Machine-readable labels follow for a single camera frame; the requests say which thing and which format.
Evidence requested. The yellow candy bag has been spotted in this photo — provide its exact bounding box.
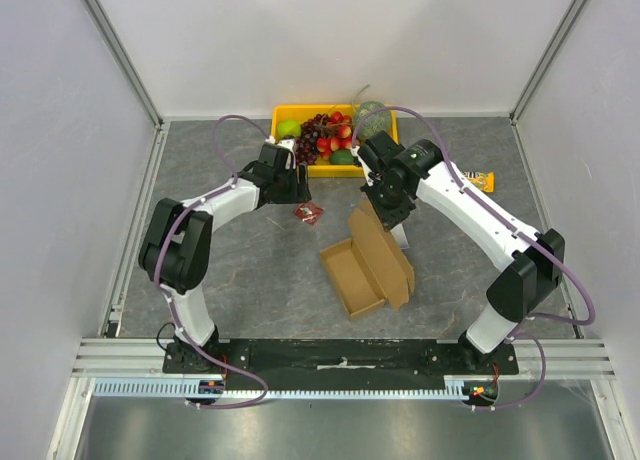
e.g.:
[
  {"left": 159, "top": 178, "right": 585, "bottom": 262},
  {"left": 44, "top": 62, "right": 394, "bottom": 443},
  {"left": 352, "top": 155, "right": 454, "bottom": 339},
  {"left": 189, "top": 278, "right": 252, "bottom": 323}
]
[{"left": 463, "top": 171, "right": 496, "bottom": 193}]

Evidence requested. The green avocado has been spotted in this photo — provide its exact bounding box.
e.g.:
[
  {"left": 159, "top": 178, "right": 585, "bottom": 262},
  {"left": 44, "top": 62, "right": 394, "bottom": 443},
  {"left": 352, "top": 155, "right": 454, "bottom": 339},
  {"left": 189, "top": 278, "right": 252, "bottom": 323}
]
[{"left": 329, "top": 149, "right": 356, "bottom": 166}]

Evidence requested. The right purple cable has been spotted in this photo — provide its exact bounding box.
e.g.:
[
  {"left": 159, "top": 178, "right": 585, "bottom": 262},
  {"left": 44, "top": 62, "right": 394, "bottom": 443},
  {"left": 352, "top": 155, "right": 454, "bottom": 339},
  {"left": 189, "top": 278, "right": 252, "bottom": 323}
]
[{"left": 350, "top": 105, "right": 597, "bottom": 412}]

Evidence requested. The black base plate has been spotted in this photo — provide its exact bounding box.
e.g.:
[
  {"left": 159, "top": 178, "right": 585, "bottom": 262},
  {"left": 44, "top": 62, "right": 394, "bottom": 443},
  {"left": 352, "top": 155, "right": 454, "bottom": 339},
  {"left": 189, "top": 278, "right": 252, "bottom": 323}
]
[{"left": 162, "top": 337, "right": 521, "bottom": 381}]

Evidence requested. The silver toothpaste box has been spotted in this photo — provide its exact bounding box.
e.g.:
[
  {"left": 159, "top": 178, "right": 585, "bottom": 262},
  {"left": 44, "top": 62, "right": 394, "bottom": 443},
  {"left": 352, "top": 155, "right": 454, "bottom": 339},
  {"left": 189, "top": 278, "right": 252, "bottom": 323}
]
[{"left": 390, "top": 224, "right": 409, "bottom": 250}]

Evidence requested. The dark purple grape bunch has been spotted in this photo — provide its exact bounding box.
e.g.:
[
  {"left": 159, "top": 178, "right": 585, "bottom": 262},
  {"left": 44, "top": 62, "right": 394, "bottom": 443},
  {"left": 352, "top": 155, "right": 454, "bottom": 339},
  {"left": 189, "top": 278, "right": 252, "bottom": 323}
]
[{"left": 295, "top": 135, "right": 318, "bottom": 165}]

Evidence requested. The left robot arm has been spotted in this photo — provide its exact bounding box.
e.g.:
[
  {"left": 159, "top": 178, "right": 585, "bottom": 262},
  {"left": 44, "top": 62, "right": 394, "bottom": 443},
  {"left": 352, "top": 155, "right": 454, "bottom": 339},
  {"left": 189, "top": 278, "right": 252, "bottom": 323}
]
[{"left": 138, "top": 138, "right": 311, "bottom": 374}]

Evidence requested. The slotted cable duct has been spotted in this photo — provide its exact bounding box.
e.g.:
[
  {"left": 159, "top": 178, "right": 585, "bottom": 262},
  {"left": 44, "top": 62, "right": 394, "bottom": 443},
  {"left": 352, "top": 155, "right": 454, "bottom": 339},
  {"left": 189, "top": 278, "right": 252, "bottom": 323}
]
[{"left": 93, "top": 377, "right": 469, "bottom": 401}]

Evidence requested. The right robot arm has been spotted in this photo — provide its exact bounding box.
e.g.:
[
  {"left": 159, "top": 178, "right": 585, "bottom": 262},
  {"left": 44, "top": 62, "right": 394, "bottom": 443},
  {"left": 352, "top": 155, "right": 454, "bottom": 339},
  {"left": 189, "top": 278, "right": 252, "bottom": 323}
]
[{"left": 357, "top": 133, "right": 565, "bottom": 374}]

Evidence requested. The yellow plastic bin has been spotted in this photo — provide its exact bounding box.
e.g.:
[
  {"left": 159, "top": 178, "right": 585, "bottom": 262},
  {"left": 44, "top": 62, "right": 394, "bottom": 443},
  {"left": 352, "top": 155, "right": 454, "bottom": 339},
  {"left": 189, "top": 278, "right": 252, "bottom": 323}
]
[{"left": 269, "top": 103, "right": 401, "bottom": 180}]

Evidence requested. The upper purple grape bunch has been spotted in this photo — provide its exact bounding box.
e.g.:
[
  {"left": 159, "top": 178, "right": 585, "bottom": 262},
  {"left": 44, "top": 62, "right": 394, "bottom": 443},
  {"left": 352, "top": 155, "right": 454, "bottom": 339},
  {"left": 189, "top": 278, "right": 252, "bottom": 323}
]
[{"left": 301, "top": 114, "right": 332, "bottom": 140}]

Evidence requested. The red sachet packet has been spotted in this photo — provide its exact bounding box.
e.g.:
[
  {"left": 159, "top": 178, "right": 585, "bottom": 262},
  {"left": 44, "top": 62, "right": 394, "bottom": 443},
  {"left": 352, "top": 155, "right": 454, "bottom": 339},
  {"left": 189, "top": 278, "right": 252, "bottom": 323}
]
[{"left": 293, "top": 202, "right": 324, "bottom": 226}]

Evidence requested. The red grape bunch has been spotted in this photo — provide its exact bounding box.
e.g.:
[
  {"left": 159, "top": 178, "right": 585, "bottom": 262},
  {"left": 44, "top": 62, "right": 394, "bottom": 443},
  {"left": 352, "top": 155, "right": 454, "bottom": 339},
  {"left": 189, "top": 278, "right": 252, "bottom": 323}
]
[{"left": 316, "top": 111, "right": 354, "bottom": 162}]

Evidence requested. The green apple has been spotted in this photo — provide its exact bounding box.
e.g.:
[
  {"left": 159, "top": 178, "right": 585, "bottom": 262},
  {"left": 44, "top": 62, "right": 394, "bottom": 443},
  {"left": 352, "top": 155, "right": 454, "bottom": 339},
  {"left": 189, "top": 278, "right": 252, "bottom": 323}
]
[{"left": 276, "top": 119, "right": 302, "bottom": 139}]

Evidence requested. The brown cardboard box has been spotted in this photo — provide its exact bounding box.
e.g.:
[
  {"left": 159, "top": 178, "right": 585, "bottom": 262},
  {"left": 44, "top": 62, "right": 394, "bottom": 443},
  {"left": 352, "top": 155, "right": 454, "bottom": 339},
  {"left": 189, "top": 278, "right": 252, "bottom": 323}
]
[{"left": 320, "top": 200, "right": 415, "bottom": 320}]

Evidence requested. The netted green melon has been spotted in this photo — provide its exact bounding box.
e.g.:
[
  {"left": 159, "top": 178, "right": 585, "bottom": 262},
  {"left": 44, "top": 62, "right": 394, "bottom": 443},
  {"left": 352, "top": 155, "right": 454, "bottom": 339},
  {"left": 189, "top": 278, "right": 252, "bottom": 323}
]
[{"left": 353, "top": 101, "right": 392, "bottom": 141}]

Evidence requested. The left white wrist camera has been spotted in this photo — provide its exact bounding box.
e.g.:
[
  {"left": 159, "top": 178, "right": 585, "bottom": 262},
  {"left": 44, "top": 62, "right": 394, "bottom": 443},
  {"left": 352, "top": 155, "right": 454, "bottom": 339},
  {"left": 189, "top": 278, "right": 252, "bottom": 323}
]
[{"left": 265, "top": 136, "right": 296, "bottom": 153}]

